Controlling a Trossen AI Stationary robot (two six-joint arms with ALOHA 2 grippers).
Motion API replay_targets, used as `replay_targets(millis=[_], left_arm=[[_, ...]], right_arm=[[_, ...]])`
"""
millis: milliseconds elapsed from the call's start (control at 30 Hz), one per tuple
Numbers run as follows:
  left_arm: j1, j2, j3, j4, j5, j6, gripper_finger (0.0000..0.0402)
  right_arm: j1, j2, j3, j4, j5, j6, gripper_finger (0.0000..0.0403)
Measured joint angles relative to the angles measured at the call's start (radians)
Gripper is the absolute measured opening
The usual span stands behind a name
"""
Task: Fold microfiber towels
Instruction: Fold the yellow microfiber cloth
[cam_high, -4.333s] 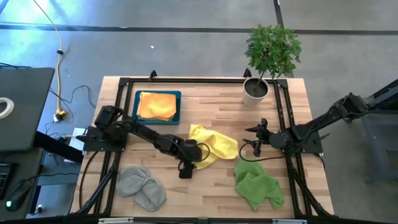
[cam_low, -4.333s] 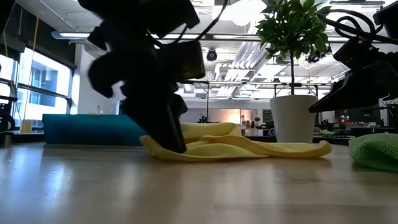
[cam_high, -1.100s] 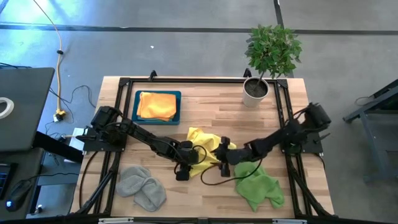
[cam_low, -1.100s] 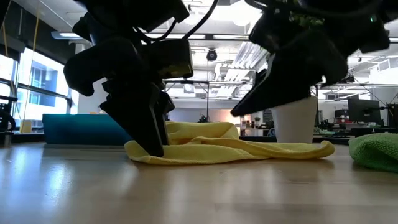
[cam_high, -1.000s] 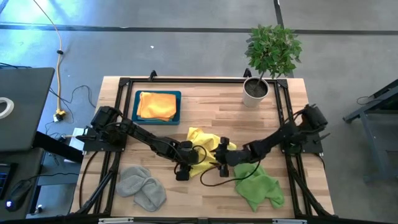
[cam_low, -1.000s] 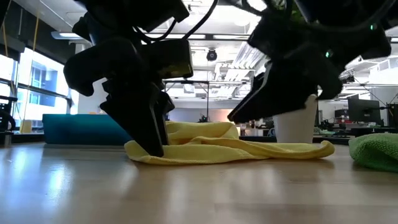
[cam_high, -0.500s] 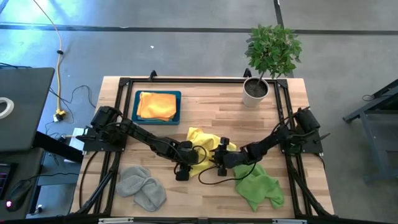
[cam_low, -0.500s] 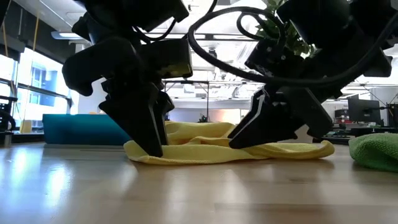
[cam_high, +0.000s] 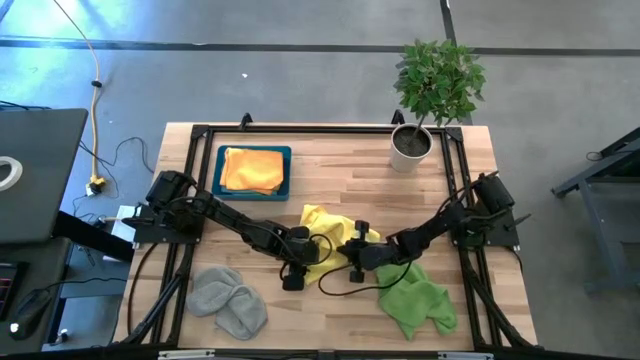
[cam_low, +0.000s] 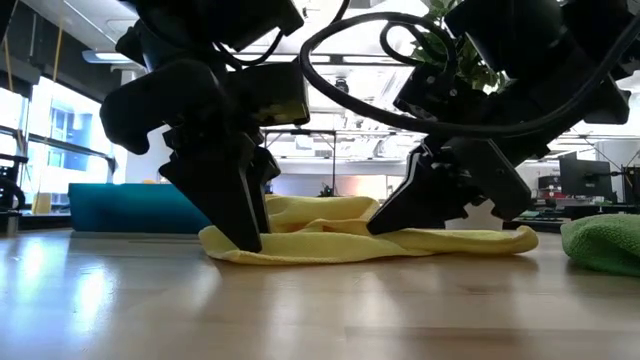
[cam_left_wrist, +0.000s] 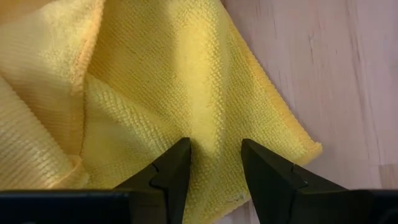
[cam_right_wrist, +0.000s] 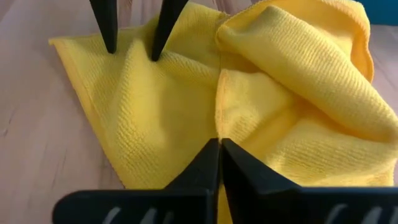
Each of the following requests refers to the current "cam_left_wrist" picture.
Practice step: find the yellow microfiber towel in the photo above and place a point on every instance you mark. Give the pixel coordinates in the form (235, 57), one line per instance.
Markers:
(140, 93)

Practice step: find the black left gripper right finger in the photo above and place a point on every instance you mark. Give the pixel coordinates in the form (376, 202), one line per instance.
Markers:
(267, 180)

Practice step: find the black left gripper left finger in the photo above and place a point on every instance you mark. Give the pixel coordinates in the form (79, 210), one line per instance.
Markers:
(172, 174)

